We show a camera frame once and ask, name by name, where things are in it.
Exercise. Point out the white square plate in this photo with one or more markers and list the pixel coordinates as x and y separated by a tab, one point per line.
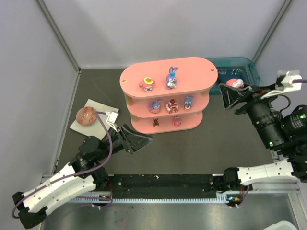
96	129

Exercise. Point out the purple bunny striped shirt toy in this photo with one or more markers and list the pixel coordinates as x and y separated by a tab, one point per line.
171	81

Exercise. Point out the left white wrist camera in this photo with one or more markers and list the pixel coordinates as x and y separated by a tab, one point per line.
111	117

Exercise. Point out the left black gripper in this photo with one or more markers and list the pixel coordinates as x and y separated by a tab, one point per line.
125	139

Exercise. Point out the pink three-tier toy shelf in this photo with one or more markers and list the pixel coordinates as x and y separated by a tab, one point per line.
195	77

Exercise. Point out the white slotted cable duct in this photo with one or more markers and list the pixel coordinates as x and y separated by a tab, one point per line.
217	198

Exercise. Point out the small brown bear toy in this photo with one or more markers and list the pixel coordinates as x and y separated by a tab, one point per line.
155	122

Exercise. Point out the pink figure toy on shelf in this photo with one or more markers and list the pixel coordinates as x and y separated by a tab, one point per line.
176	121

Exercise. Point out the red strawberry cake toy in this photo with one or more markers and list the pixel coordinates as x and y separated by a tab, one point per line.
172	106

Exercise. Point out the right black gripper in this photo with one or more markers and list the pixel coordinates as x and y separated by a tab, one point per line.
242	100

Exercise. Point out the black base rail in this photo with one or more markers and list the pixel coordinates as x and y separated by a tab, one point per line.
163	185

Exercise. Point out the red patterned bowl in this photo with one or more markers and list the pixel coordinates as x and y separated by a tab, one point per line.
86	116

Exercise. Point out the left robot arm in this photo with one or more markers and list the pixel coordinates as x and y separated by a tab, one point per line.
84	173

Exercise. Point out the purple bunny head toy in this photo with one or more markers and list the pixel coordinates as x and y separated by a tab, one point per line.
155	106

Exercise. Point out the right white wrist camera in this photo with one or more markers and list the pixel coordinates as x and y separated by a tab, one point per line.
287	81

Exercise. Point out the teal plastic bin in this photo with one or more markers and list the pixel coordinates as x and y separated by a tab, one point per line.
242	63

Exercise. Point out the pink doll green bow toy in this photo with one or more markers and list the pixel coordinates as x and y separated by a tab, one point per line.
147	84

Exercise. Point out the purple long-ear bunny toy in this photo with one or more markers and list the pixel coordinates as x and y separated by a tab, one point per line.
187	105

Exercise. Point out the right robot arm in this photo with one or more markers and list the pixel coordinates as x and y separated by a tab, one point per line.
294	164

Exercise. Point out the pink bonnet melody toy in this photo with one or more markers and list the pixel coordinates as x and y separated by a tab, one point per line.
235	83

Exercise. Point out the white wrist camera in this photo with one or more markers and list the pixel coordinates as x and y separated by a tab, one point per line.
111	117
287	81

